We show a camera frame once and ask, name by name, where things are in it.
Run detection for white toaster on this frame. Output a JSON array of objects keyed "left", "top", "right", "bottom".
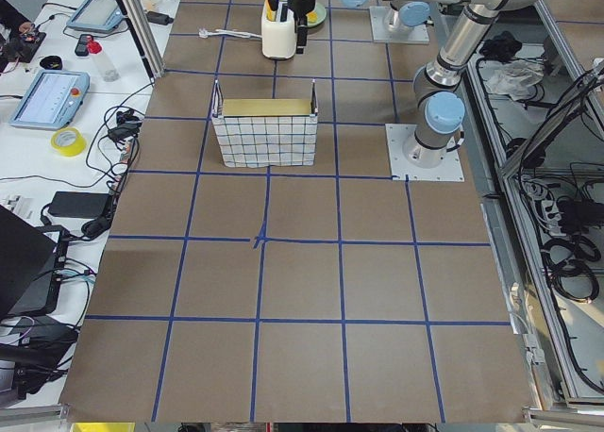
[{"left": 261, "top": 0, "right": 296, "bottom": 60}]

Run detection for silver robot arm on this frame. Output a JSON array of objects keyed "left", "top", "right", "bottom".
[
  {"left": 340, "top": 0, "right": 537, "bottom": 168},
  {"left": 260, "top": 0, "right": 429, "bottom": 60}
]

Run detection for bread slice in toaster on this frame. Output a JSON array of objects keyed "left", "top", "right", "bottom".
[{"left": 265, "top": 0, "right": 275, "bottom": 22}]

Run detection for bread slice on plate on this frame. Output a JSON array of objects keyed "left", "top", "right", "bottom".
[{"left": 307, "top": 11, "right": 317, "bottom": 25}]

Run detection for light green plate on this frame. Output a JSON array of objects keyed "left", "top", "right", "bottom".
[{"left": 307, "top": 2, "right": 327, "bottom": 29}]

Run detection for black small power brick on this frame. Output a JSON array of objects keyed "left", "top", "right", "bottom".
[{"left": 146, "top": 11, "right": 174, "bottom": 25}]

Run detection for paper cup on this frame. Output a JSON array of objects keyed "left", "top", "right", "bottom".
[{"left": 141, "top": 0, "right": 159, "bottom": 11}]

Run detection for red-capped clear bottle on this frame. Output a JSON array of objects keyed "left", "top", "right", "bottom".
[{"left": 87, "top": 38, "right": 120, "bottom": 82}]

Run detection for black cloth bundle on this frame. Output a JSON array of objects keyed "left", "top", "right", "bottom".
[{"left": 478, "top": 31, "right": 523, "bottom": 63}]

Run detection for far teach pendant tablet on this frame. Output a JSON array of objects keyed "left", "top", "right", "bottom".
[{"left": 66, "top": 0, "right": 124, "bottom": 34}]

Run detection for teach pendant tablet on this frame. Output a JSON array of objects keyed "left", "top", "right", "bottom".
[
  {"left": 8, "top": 70, "right": 90, "bottom": 130},
  {"left": 66, "top": 0, "right": 124, "bottom": 34}
]

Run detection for black remote control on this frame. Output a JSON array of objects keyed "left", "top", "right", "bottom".
[{"left": 75, "top": 33, "right": 93, "bottom": 58}]

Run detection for crumpled white cloth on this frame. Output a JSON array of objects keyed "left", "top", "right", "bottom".
[{"left": 485, "top": 60, "right": 545, "bottom": 100}]

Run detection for small black bowl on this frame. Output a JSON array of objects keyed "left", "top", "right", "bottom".
[{"left": 40, "top": 55, "right": 63, "bottom": 71}]

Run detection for yellow tape roll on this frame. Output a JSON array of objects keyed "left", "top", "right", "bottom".
[{"left": 51, "top": 127, "right": 87, "bottom": 157}]

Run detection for near teach pendant tablet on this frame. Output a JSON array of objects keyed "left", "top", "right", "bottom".
[{"left": 8, "top": 70, "right": 90, "bottom": 130}]

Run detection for black power adapter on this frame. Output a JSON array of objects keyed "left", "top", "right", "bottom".
[{"left": 48, "top": 191, "right": 111, "bottom": 219}]

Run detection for black laptop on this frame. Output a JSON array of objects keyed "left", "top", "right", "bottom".
[{"left": 1, "top": 208, "right": 68, "bottom": 318}]

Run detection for white toaster power cable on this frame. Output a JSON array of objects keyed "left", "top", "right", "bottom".
[{"left": 196, "top": 27, "right": 263, "bottom": 41}]

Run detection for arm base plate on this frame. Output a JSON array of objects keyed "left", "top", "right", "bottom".
[
  {"left": 385, "top": 124, "right": 464, "bottom": 182},
  {"left": 369, "top": 2, "right": 429, "bottom": 44}
]

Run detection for grid-pattern wire basket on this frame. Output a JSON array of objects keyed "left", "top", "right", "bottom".
[{"left": 211, "top": 81, "right": 319, "bottom": 168}]

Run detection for aluminium frame post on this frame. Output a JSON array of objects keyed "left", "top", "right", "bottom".
[{"left": 116, "top": 0, "right": 165, "bottom": 80}]

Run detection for coiled black cables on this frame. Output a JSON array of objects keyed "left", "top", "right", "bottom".
[{"left": 537, "top": 233, "right": 604, "bottom": 306}]

